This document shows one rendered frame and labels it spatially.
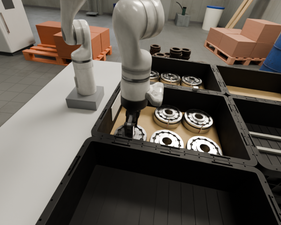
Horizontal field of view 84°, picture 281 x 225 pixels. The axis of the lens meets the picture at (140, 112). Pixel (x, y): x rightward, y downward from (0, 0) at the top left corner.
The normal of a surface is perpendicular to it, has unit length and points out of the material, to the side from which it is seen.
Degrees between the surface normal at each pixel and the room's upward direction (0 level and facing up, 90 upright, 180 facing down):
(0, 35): 90
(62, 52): 90
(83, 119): 0
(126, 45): 105
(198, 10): 90
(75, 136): 0
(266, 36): 90
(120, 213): 0
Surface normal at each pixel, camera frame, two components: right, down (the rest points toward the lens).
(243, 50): 0.10, 0.65
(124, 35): -0.61, 0.67
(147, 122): 0.07, -0.77
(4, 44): -0.15, 0.62
